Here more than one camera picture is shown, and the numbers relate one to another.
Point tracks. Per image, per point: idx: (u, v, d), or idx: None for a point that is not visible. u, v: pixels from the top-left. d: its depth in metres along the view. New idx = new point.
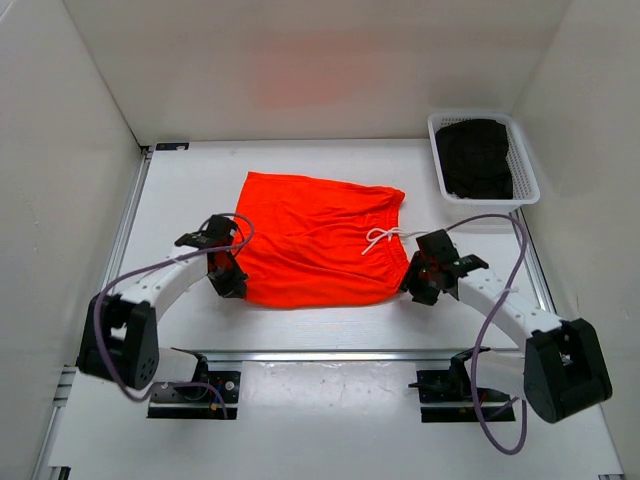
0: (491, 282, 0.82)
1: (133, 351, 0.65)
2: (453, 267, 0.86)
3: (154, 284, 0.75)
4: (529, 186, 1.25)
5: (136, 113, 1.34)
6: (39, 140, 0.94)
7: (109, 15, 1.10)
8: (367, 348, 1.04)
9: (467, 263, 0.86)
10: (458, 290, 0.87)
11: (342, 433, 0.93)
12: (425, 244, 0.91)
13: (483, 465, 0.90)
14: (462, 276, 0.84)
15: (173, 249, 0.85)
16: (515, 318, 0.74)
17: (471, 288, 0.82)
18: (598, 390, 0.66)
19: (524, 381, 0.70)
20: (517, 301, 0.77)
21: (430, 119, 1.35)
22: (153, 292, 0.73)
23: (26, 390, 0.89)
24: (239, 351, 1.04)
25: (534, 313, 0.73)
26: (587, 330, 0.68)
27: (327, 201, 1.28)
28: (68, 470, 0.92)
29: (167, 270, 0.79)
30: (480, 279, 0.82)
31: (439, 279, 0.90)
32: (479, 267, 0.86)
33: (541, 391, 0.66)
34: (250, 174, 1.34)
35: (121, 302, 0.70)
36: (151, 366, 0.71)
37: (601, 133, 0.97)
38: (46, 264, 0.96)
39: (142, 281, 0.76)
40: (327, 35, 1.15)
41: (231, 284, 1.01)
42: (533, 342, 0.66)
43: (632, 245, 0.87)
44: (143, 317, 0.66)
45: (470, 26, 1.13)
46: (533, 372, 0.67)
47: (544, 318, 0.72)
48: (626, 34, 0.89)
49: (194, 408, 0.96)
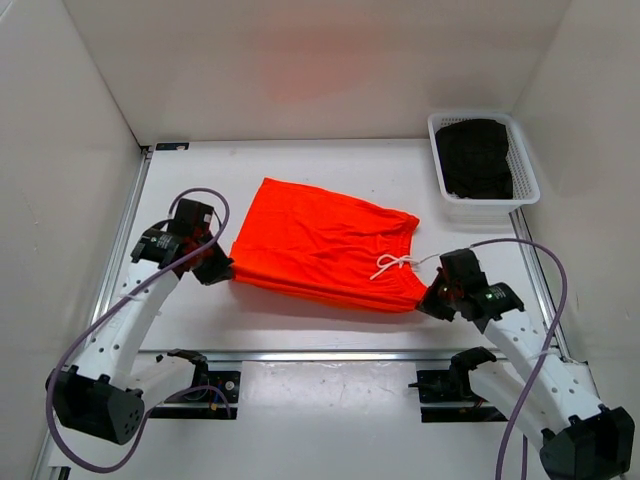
0: (527, 335, 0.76)
1: (106, 423, 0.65)
2: (486, 302, 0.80)
3: (112, 344, 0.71)
4: (529, 186, 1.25)
5: (136, 113, 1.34)
6: (39, 140, 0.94)
7: (109, 15, 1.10)
8: (367, 348, 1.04)
9: (500, 298, 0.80)
10: (482, 326, 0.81)
11: (342, 433, 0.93)
12: (451, 264, 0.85)
13: (484, 466, 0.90)
14: (495, 318, 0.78)
15: (133, 268, 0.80)
16: (551, 392, 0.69)
17: (503, 336, 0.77)
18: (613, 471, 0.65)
19: (543, 446, 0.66)
20: (554, 372, 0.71)
21: (429, 119, 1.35)
22: (111, 356, 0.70)
23: (27, 391, 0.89)
24: (239, 351, 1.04)
25: (572, 390, 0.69)
26: (625, 420, 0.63)
27: (341, 219, 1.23)
28: (68, 470, 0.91)
29: (123, 316, 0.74)
30: (515, 329, 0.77)
31: (463, 305, 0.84)
32: (513, 308, 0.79)
33: (561, 470, 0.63)
34: (265, 180, 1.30)
35: (77, 377, 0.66)
36: (137, 415, 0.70)
37: (601, 134, 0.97)
38: (46, 264, 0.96)
39: (99, 338, 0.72)
40: (328, 34, 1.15)
41: (214, 271, 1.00)
42: (570, 433, 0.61)
43: (631, 245, 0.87)
44: (103, 400, 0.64)
45: (470, 26, 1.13)
46: (560, 454, 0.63)
47: (583, 402, 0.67)
48: (626, 35, 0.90)
49: (193, 409, 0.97)
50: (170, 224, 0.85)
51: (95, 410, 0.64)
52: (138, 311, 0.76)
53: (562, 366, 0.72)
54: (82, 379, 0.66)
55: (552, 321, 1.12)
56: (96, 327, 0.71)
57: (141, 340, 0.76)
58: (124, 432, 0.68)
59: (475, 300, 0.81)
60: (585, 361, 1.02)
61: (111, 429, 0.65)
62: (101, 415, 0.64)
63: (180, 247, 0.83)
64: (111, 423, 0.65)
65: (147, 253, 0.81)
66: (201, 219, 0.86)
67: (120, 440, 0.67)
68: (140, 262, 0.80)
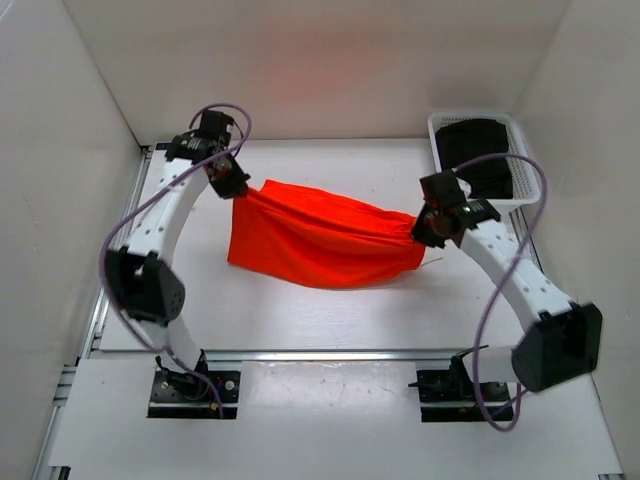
0: (503, 241, 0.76)
1: (156, 295, 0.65)
2: (464, 214, 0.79)
3: (157, 226, 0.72)
4: (529, 186, 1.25)
5: (136, 113, 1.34)
6: (39, 140, 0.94)
7: (109, 14, 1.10)
8: (368, 349, 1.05)
9: (479, 213, 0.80)
10: (462, 239, 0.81)
11: (342, 433, 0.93)
12: (432, 184, 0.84)
13: (484, 466, 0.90)
14: (472, 229, 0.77)
15: (168, 166, 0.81)
16: (523, 291, 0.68)
17: (479, 245, 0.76)
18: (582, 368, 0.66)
19: (517, 349, 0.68)
20: (526, 274, 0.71)
21: (430, 119, 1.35)
22: (157, 237, 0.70)
23: (26, 390, 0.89)
24: (241, 352, 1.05)
25: (544, 289, 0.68)
26: (594, 316, 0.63)
27: (351, 216, 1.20)
28: (68, 469, 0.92)
29: (164, 206, 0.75)
30: (491, 237, 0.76)
31: (445, 224, 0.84)
32: (490, 220, 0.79)
33: (531, 366, 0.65)
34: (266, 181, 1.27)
35: (129, 254, 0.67)
36: (179, 297, 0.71)
37: (601, 133, 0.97)
38: (46, 264, 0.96)
39: (143, 224, 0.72)
40: (327, 34, 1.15)
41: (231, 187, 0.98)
42: (541, 328, 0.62)
43: (631, 244, 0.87)
44: (155, 270, 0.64)
45: (470, 26, 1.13)
46: (529, 348, 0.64)
47: (554, 298, 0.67)
48: (626, 34, 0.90)
49: (194, 408, 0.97)
50: (195, 134, 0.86)
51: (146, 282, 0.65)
52: (177, 202, 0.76)
53: (535, 269, 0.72)
54: (133, 257, 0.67)
55: None
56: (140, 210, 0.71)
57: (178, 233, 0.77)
58: (170, 310, 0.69)
59: (454, 214, 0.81)
60: None
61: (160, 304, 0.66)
62: (152, 288, 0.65)
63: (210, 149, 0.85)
64: (161, 296, 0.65)
65: (178, 154, 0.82)
66: (225, 128, 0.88)
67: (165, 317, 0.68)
68: (174, 162, 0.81)
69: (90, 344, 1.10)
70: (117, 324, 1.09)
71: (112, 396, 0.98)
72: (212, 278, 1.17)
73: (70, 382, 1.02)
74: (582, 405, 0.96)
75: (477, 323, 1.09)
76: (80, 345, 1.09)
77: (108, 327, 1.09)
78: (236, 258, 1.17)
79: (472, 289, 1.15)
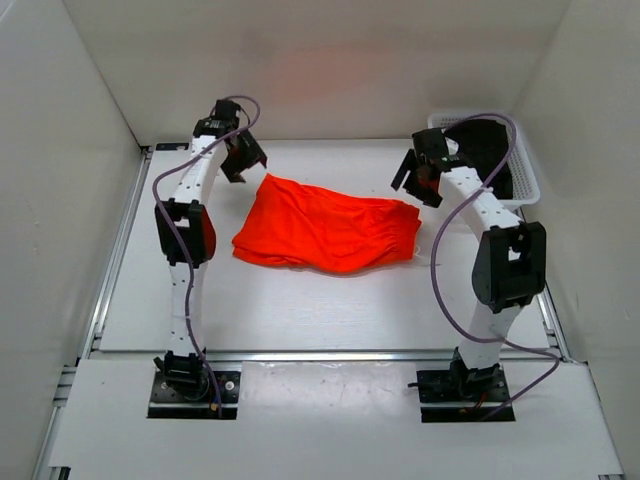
0: (471, 181, 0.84)
1: (200, 237, 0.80)
2: (441, 163, 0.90)
3: (195, 183, 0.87)
4: (529, 186, 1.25)
5: (136, 113, 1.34)
6: (39, 141, 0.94)
7: (109, 15, 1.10)
8: (368, 350, 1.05)
9: (454, 161, 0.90)
10: (440, 184, 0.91)
11: (342, 434, 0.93)
12: (420, 140, 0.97)
13: (484, 466, 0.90)
14: (446, 170, 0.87)
15: (196, 140, 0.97)
16: (480, 213, 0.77)
17: (450, 184, 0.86)
18: (531, 285, 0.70)
19: (474, 267, 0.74)
20: (486, 200, 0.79)
21: (430, 119, 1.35)
22: (197, 191, 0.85)
23: (27, 391, 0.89)
24: (240, 351, 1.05)
25: (498, 212, 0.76)
26: (540, 231, 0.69)
27: (351, 208, 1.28)
28: (68, 469, 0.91)
29: (199, 167, 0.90)
30: (462, 177, 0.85)
31: (426, 173, 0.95)
32: (463, 165, 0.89)
33: (482, 277, 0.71)
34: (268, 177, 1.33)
35: (176, 203, 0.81)
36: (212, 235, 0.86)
37: (601, 134, 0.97)
38: (46, 264, 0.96)
39: (184, 181, 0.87)
40: (328, 34, 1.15)
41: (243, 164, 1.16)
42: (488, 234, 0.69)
43: (630, 244, 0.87)
44: (199, 216, 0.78)
45: (470, 26, 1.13)
46: (481, 259, 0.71)
47: (506, 219, 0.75)
48: (626, 35, 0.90)
49: (193, 409, 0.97)
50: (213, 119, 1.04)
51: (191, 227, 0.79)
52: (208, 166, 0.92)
53: (495, 199, 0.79)
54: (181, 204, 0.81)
55: (552, 321, 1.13)
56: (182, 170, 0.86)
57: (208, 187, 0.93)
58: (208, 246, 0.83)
59: (433, 163, 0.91)
60: (585, 361, 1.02)
61: (203, 243, 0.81)
62: (196, 232, 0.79)
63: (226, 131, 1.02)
64: (203, 236, 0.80)
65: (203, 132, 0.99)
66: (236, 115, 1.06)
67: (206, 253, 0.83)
68: (201, 136, 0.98)
69: (90, 344, 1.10)
70: (116, 325, 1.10)
71: (112, 396, 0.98)
72: (212, 278, 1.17)
73: (70, 382, 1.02)
74: (582, 405, 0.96)
75: None
76: (80, 345, 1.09)
77: (108, 327, 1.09)
78: (243, 254, 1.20)
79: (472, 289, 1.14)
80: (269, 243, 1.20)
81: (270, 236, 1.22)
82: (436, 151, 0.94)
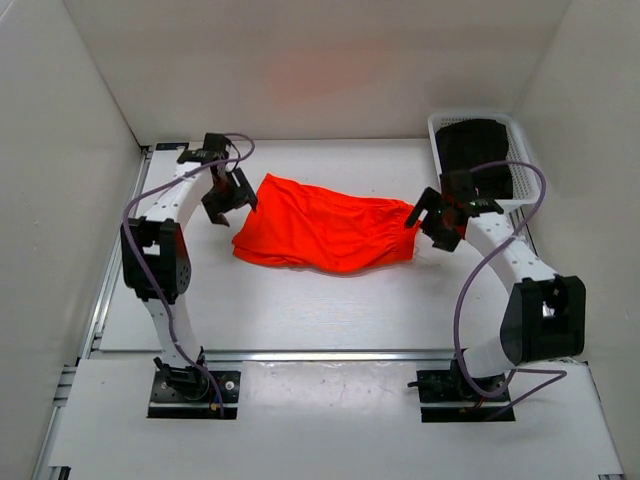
0: (500, 227, 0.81)
1: (171, 262, 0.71)
2: (468, 207, 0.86)
3: (172, 204, 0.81)
4: (529, 186, 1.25)
5: (136, 113, 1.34)
6: (40, 140, 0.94)
7: (109, 14, 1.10)
8: (368, 349, 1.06)
9: (483, 206, 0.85)
10: (467, 229, 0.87)
11: (342, 433, 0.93)
12: (448, 181, 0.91)
13: (483, 465, 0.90)
14: (474, 216, 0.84)
15: (178, 166, 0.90)
16: (512, 263, 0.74)
17: (478, 229, 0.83)
18: (566, 345, 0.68)
19: (505, 320, 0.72)
20: (518, 250, 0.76)
21: (429, 119, 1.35)
22: (173, 210, 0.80)
23: (27, 391, 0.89)
24: (240, 351, 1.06)
25: (531, 262, 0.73)
26: (577, 287, 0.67)
27: (351, 208, 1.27)
28: (68, 470, 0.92)
29: (178, 188, 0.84)
30: (490, 223, 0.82)
31: (453, 217, 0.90)
32: (493, 211, 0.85)
33: (515, 333, 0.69)
34: (267, 175, 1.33)
35: (147, 223, 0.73)
36: (186, 272, 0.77)
37: (601, 134, 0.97)
38: (46, 264, 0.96)
39: (160, 202, 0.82)
40: (328, 35, 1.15)
41: (229, 204, 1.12)
42: (521, 289, 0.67)
43: (631, 245, 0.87)
44: (172, 234, 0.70)
45: (470, 26, 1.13)
46: (513, 313, 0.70)
47: (540, 270, 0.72)
48: (626, 35, 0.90)
49: (194, 409, 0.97)
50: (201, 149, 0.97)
51: (162, 248, 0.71)
52: (190, 188, 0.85)
53: (528, 250, 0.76)
54: (153, 222, 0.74)
55: None
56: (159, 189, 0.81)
57: (187, 212, 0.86)
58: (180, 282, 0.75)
59: (461, 207, 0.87)
60: (585, 361, 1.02)
61: (173, 269, 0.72)
62: (168, 254, 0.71)
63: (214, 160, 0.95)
64: (175, 261, 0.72)
65: (188, 158, 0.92)
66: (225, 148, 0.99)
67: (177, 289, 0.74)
68: (185, 164, 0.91)
69: (90, 344, 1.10)
70: (116, 325, 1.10)
71: (112, 396, 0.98)
72: (212, 278, 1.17)
73: (70, 382, 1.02)
74: (582, 405, 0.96)
75: (477, 323, 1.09)
76: (80, 345, 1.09)
77: (109, 327, 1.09)
78: (243, 254, 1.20)
79: (472, 289, 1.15)
80: (270, 243, 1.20)
81: (270, 236, 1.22)
82: (466, 195, 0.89)
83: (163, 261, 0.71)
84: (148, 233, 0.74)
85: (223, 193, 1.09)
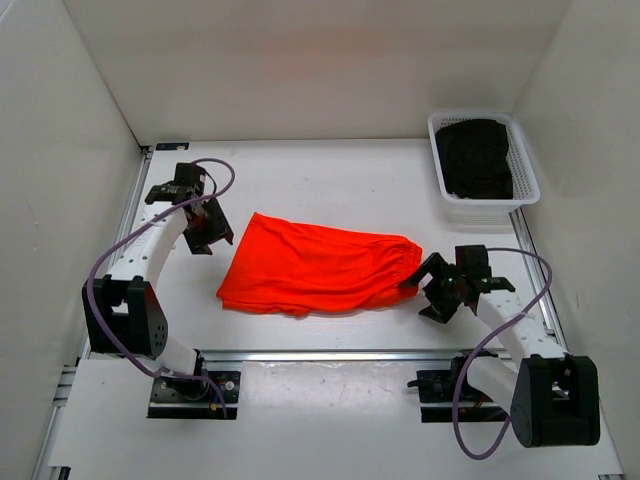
0: (511, 304, 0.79)
1: (141, 326, 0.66)
2: (481, 282, 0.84)
3: (140, 256, 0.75)
4: (529, 186, 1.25)
5: (136, 113, 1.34)
6: (40, 141, 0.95)
7: (109, 16, 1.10)
8: (368, 349, 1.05)
9: (495, 282, 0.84)
10: (477, 305, 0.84)
11: (341, 433, 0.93)
12: (462, 254, 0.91)
13: (482, 465, 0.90)
14: (485, 291, 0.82)
15: (147, 207, 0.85)
16: (520, 340, 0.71)
17: (488, 305, 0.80)
18: (579, 435, 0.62)
19: (513, 398, 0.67)
20: (529, 326, 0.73)
21: (429, 119, 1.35)
22: (141, 263, 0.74)
23: (27, 391, 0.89)
24: (238, 351, 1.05)
25: (540, 340, 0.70)
26: (589, 369, 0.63)
27: (352, 245, 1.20)
28: (68, 470, 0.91)
29: (147, 236, 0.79)
30: (501, 299, 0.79)
31: (464, 291, 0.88)
32: (504, 289, 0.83)
33: (523, 415, 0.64)
34: (254, 215, 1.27)
35: (113, 282, 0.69)
36: (162, 332, 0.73)
37: (602, 135, 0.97)
38: (45, 265, 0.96)
39: (126, 254, 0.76)
40: (327, 35, 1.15)
41: (208, 235, 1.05)
42: (531, 364, 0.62)
43: (631, 244, 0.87)
44: (141, 293, 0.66)
45: (470, 26, 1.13)
46: (521, 391, 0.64)
47: (550, 348, 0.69)
48: (626, 35, 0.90)
49: (194, 408, 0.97)
50: (171, 183, 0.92)
51: (130, 310, 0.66)
52: (159, 235, 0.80)
53: (538, 327, 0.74)
54: (117, 282, 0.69)
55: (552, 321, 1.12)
56: (125, 240, 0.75)
57: (158, 264, 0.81)
58: (155, 345, 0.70)
59: (473, 283, 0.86)
60: None
61: (145, 331, 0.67)
62: (136, 315, 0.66)
63: (187, 193, 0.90)
64: (144, 328, 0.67)
65: (158, 198, 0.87)
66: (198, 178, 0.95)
67: (152, 351, 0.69)
68: (154, 204, 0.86)
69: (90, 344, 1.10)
70: None
71: (112, 396, 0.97)
72: (211, 279, 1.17)
73: (70, 382, 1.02)
74: None
75: (477, 323, 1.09)
76: (80, 345, 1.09)
77: None
78: (228, 288, 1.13)
79: None
80: (261, 283, 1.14)
81: (261, 273, 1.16)
82: (478, 272, 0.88)
83: (133, 327, 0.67)
84: (115, 293, 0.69)
85: (203, 226, 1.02)
